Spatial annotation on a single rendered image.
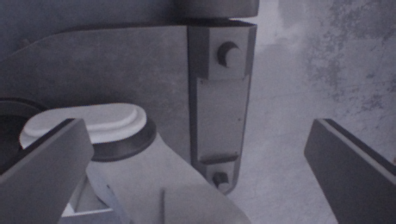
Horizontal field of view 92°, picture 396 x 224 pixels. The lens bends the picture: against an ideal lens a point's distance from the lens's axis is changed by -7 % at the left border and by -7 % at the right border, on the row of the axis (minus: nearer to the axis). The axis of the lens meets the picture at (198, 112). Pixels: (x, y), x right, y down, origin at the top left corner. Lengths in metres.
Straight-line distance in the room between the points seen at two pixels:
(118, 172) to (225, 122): 0.30
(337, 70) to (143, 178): 0.79
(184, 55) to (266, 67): 0.35
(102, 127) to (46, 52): 0.22
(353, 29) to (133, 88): 0.76
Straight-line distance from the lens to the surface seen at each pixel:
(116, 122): 0.35
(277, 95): 0.80
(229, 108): 0.51
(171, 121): 0.52
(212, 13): 0.43
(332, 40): 0.86
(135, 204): 0.29
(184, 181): 0.30
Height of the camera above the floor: 0.61
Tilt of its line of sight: 59 degrees down
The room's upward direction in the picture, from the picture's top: 159 degrees clockwise
